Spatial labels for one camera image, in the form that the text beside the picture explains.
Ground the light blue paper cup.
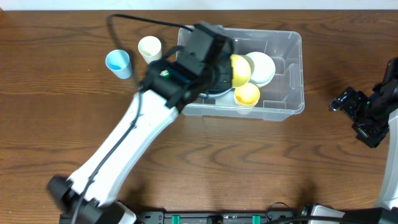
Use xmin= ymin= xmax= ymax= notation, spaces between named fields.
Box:
xmin=105 ymin=49 xmax=132 ymax=80

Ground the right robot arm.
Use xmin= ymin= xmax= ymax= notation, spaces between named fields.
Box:
xmin=302 ymin=57 xmax=397 ymax=224

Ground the white small bowl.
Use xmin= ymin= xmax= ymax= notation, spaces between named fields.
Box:
xmin=244 ymin=52 xmax=276 ymax=88

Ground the yellow cup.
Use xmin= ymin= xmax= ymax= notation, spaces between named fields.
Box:
xmin=230 ymin=54 xmax=251 ymax=88
xmin=234 ymin=83 xmax=261 ymax=107

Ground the clear plastic storage bin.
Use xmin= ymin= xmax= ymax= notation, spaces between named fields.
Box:
xmin=183 ymin=28 xmax=305 ymax=121

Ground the cream paper cup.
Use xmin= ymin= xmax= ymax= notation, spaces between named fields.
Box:
xmin=137 ymin=36 xmax=162 ymax=64

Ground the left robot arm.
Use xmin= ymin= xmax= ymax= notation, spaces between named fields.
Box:
xmin=47 ymin=21 xmax=234 ymax=224

